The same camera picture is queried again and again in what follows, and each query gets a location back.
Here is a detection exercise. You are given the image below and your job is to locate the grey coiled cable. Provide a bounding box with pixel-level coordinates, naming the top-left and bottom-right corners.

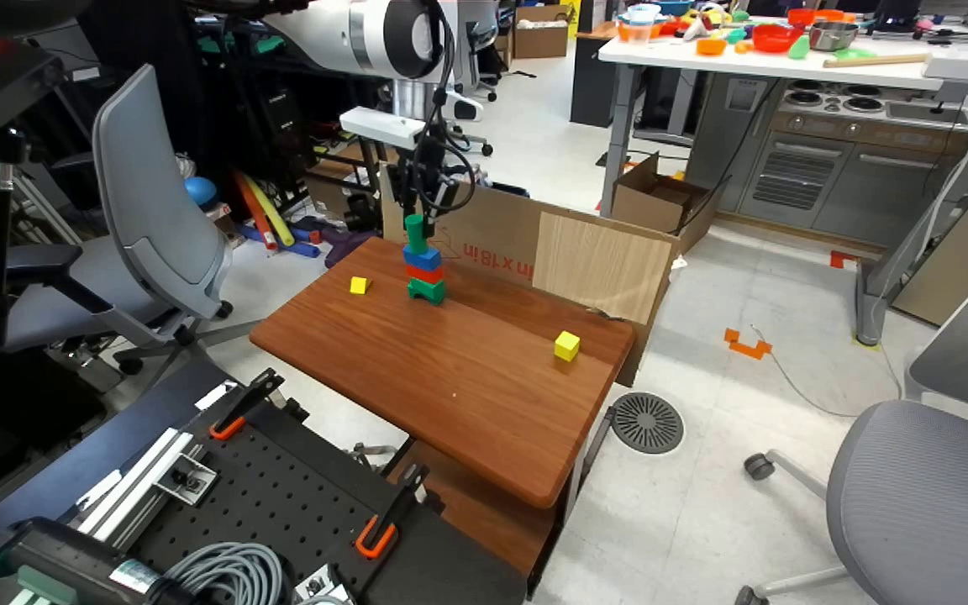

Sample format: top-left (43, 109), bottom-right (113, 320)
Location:
top-left (161, 537), bottom-right (289, 605)

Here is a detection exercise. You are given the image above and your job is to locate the wooden rolling pin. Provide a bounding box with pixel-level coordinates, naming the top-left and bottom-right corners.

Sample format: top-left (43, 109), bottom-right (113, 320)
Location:
top-left (820, 47), bottom-right (933, 72)

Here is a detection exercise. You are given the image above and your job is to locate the orange handled black clamp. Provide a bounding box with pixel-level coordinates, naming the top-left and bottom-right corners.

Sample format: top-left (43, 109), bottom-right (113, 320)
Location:
top-left (203, 366), bottom-right (284, 447)
top-left (354, 463), bottom-right (434, 563)

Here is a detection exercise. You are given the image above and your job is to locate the orange floor bracket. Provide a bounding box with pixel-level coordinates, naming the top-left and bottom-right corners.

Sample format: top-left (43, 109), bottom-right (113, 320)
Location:
top-left (722, 326), bottom-right (777, 361)

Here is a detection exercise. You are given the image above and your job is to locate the green bridge block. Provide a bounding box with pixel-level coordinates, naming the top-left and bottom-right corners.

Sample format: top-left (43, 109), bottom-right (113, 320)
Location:
top-left (404, 275), bottom-right (451, 309)

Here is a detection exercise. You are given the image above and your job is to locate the brown cardboard panel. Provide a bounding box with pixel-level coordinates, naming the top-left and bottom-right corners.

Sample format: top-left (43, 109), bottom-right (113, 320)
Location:
top-left (381, 178), bottom-right (677, 388)

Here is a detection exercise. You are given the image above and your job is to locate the open cardboard box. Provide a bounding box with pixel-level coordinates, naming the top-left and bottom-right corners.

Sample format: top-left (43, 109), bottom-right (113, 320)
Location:
top-left (608, 152), bottom-right (713, 235)

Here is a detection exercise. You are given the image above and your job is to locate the white standing desk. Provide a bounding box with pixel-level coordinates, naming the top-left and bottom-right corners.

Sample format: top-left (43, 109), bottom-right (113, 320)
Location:
top-left (596, 31), bottom-right (968, 349)

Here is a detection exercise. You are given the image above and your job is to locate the round floor drain cover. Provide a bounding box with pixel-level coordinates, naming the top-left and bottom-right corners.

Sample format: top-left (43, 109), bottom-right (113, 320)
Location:
top-left (605, 388), bottom-right (690, 457)

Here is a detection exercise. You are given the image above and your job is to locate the red plastic bowl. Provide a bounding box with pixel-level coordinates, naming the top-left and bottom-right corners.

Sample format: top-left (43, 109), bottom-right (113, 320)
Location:
top-left (749, 24), bottom-right (795, 56)

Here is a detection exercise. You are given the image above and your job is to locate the aluminium rail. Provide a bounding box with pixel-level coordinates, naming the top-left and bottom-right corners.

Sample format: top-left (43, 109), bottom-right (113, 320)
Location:
top-left (62, 427), bottom-right (220, 544)

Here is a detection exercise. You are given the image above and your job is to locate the grey office chair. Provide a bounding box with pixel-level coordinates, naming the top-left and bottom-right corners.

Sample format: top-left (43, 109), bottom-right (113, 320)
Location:
top-left (731, 246), bottom-right (968, 605)
top-left (0, 59), bottom-right (236, 361)

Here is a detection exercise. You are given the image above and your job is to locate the green cylindrical block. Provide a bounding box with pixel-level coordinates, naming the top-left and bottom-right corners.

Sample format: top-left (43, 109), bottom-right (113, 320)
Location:
top-left (404, 211), bottom-right (434, 255)

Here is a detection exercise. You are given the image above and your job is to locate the blue rectangular block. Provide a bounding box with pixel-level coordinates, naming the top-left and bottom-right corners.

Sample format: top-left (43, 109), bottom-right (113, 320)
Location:
top-left (401, 246), bottom-right (448, 272)

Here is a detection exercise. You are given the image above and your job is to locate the grey toy kitchen cabinet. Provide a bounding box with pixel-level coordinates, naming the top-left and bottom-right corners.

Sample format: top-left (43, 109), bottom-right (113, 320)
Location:
top-left (717, 76), bottom-right (968, 255)

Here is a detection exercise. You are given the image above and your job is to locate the blue ball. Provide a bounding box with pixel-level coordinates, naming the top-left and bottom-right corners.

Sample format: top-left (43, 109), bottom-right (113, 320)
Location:
top-left (186, 173), bottom-right (220, 211)

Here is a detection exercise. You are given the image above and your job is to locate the black perforated breadboard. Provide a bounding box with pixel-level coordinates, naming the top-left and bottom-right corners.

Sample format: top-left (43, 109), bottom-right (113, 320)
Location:
top-left (111, 396), bottom-right (526, 605)

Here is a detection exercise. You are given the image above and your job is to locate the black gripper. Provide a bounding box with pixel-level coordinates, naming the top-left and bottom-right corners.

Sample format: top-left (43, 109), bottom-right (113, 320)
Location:
top-left (393, 134), bottom-right (458, 231)

